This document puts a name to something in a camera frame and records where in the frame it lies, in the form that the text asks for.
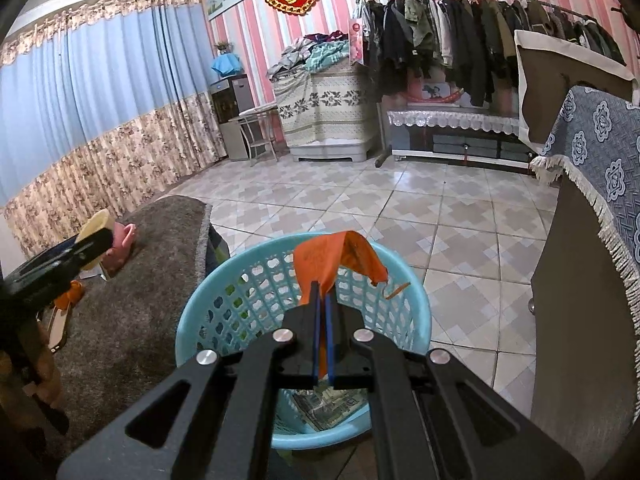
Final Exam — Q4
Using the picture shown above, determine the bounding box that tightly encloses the low tv stand lace cover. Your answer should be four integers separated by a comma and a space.
387, 104, 536, 172

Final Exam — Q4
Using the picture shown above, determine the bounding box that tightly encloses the pink piggy bank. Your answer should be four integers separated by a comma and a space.
101, 222, 137, 276

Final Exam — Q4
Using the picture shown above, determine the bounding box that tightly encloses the cloth covered storage box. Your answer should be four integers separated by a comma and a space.
272, 60, 380, 162

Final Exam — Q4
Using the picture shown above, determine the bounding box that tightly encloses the clothes rack with coats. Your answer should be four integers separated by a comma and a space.
357, 0, 626, 107

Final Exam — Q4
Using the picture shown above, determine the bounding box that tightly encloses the light blue plastic basket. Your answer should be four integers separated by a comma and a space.
175, 232, 432, 451

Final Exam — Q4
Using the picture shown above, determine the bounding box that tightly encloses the cloth covered television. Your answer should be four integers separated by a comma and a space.
514, 29, 639, 154

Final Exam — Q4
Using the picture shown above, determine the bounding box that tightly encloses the small grey stool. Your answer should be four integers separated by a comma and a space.
238, 102, 279, 166

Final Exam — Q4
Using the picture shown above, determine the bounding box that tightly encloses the crumpled snack bag trash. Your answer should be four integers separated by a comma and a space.
291, 382, 368, 431

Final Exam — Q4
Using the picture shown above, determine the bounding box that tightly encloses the yellow round object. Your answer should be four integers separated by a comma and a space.
75, 208, 115, 271

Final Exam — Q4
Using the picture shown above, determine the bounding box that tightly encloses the tan phone case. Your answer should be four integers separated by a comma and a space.
48, 307, 72, 353

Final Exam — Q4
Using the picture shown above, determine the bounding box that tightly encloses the pile of folded clothes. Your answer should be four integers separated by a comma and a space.
266, 30, 349, 81

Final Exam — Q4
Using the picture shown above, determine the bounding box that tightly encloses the blue floral fringed cloth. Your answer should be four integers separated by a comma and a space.
532, 86, 639, 287

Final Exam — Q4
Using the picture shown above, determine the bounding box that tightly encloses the black water dispenser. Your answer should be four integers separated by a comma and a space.
208, 74, 254, 160

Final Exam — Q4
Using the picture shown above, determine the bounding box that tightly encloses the orange wrapper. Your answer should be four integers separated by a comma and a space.
293, 231, 390, 378

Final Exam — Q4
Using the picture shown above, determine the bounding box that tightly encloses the blue and floral curtain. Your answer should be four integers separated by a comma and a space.
1, 0, 226, 257

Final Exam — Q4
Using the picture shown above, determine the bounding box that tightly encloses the grey fuzzy table mat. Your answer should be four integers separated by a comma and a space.
47, 195, 212, 458

